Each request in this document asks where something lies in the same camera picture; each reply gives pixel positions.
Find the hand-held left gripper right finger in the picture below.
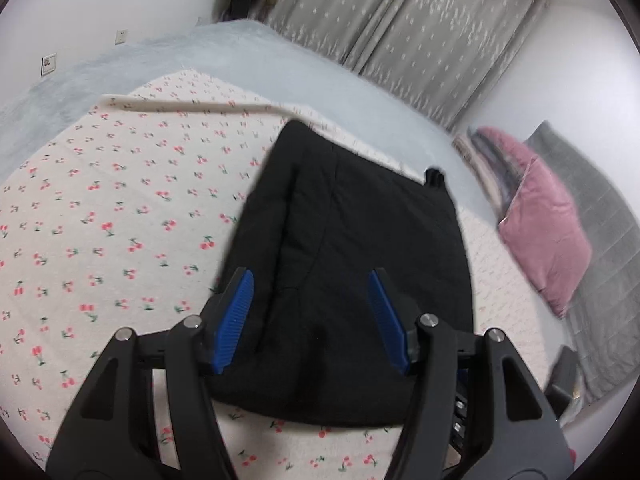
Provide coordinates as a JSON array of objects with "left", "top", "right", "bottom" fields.
[{"left": 368, "top": 267, "right": 576, "bottom": 480}]

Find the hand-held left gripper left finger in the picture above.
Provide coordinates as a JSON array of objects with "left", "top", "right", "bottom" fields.
[{"left": 47, "top": 267, "right": 256, "bottom": 480}]

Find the black long coat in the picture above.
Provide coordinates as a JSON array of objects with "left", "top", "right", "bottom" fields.
[{"left": 205, "top": 119, "right": 475, "bottom": 428}]

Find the grey quilted pillow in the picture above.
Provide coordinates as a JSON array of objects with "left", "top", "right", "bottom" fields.
[{"left": 522, "top": 121, "right": 640, "bottom": 406}]

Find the pink velvet pillow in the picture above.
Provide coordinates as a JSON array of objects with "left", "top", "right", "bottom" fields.
[{"left": 497, "top": 127, "right": 593, "bottom": 318}]

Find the cherry print bed sheet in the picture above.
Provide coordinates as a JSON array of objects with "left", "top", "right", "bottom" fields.
[{"left": 0, "top": 71, "right": 576, "bottom": 480}]

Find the stack of folded blankets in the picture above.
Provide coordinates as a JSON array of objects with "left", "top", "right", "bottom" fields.
[{"left": 452, "top": 127, "right": 531, "bottom": 221}]

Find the grey star print curtain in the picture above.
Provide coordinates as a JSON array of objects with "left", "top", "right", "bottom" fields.
[{"left": 265, "top": 0, "right": 551, "bottom": 131}]

